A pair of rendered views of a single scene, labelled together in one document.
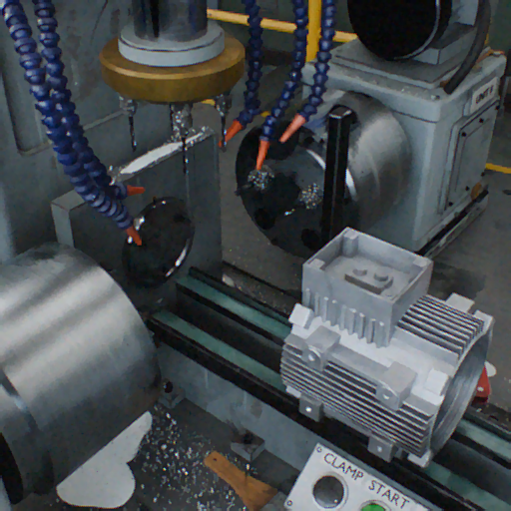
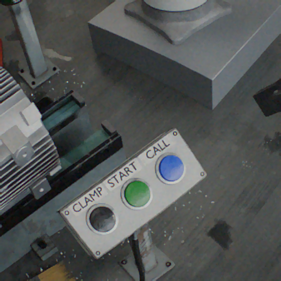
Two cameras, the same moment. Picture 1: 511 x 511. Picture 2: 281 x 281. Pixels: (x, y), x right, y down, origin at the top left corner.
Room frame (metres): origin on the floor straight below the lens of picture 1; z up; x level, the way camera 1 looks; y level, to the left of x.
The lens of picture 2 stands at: (0.28, 0.16, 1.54)
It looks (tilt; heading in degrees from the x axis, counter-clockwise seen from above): 53 degrees down; 290
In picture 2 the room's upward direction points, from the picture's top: 10 degrees counter-clockwise
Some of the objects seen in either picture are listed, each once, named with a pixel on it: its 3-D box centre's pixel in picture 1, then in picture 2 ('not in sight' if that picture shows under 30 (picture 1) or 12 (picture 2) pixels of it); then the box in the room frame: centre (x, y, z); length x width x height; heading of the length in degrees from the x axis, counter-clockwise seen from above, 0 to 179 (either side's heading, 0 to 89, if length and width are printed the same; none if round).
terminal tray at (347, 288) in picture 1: (365, 286); not in sight; (0.68, -0.13, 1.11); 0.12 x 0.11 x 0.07; 53
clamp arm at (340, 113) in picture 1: (334, 195); not in sight; (0.87, -0.11, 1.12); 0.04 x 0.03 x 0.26; 52
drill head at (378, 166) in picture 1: (331, 166); not in sight; (1.11, -0.13, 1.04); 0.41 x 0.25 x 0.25; 142
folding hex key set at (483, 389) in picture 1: (477, 380); not in sight; (0.82, -0.36, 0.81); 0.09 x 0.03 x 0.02; 173
